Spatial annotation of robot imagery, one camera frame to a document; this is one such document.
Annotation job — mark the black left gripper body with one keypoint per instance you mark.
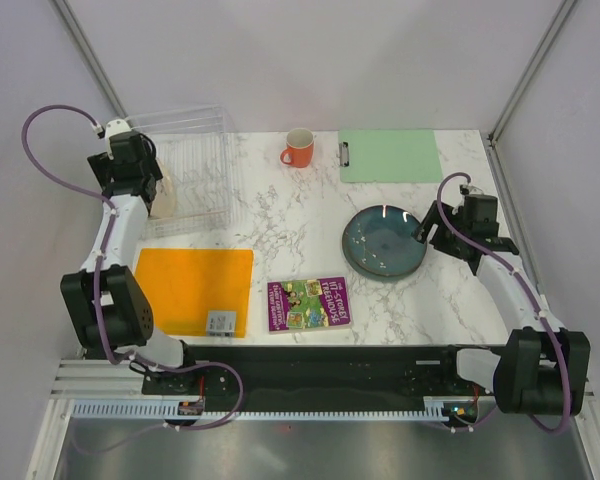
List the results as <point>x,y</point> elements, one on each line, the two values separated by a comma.
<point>102,166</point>

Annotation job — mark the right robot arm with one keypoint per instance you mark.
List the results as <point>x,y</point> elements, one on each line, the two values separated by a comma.
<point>542,369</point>

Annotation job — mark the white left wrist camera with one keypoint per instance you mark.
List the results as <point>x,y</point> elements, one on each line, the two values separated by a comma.
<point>112,128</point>

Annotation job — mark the purple treehouse book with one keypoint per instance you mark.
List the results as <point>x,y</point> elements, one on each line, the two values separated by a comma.
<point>310,304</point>

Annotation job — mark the right aluminium frame post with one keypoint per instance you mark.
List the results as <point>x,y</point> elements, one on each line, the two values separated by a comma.
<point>549,38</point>

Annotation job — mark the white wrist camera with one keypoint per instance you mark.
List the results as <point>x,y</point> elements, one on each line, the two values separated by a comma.
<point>112,128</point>
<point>470,189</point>

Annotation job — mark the left aluminium frame post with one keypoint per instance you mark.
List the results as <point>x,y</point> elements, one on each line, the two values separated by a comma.
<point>71,24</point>

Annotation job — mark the green rimmed grey plate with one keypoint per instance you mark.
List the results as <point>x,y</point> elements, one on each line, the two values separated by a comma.
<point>165,201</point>

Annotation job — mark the orange mug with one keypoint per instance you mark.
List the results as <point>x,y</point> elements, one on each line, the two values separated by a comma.
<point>299,148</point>

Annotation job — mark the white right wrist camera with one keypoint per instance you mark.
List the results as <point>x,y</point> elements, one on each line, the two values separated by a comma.
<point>470,189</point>

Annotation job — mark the green clipboard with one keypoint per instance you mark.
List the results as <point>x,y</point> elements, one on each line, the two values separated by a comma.
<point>389,156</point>

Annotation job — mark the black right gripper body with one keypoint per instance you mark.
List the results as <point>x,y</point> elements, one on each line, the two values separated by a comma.
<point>445,239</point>

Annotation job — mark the dark blue plate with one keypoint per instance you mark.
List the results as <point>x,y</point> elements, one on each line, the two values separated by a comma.
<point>381,231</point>

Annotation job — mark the aluminium frame post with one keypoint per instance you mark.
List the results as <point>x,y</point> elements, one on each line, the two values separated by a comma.
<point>549,38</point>
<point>71,24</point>

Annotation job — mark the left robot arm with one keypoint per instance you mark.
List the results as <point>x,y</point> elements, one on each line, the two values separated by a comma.
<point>110,313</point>

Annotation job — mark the small grey box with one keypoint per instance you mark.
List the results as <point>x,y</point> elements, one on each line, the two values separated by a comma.
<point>221,323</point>

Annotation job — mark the white wire dish rack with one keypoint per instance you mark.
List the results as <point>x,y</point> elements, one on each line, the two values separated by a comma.
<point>197,146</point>

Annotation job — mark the orange cutting board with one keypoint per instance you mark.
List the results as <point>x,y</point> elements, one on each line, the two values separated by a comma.
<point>183,285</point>

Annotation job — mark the white slotted cable duct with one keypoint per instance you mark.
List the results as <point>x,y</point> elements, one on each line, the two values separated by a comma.
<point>424,409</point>

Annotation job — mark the large teal plate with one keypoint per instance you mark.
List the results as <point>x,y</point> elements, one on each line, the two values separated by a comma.
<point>396,269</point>

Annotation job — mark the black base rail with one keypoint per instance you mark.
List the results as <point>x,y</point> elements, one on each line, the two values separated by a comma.
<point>314,376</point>

